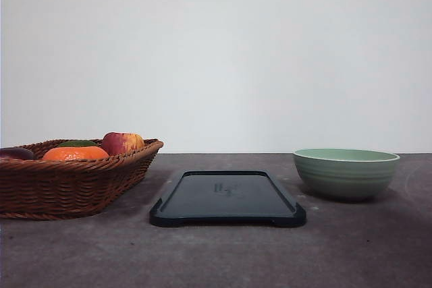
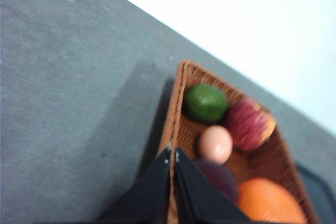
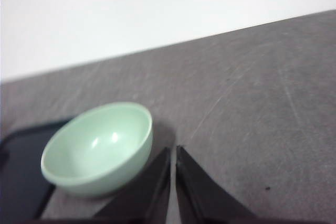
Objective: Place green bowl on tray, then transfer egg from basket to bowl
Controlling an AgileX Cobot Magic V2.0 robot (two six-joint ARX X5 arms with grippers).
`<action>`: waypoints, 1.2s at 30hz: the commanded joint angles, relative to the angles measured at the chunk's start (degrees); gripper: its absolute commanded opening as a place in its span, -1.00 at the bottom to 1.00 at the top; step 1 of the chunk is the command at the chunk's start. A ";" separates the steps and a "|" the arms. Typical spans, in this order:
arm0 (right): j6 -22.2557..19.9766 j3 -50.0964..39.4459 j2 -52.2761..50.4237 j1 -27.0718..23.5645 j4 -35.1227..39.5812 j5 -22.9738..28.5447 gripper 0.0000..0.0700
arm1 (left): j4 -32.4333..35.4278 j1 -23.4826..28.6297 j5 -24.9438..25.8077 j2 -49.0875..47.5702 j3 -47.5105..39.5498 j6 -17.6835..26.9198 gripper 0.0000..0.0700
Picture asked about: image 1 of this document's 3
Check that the green avocado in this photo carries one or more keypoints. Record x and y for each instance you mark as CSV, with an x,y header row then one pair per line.
x,y
77,143

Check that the green ceramic bowl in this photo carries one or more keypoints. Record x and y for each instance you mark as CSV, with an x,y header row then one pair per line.
x,y
346,172

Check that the dark purple eggplant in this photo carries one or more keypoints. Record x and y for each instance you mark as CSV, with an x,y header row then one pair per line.
x,y
16,153

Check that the red yellow apple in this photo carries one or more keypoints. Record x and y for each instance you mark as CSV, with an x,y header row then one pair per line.
x,y
122,143

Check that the dark rectangular tray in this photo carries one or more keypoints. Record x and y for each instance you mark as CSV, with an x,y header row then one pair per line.
x,y
226,197

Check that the orange tangerine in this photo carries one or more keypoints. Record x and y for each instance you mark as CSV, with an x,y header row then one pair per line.
x,y
76,153

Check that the brown wicker basket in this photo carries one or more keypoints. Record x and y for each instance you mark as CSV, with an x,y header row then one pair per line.
x,y
56,189

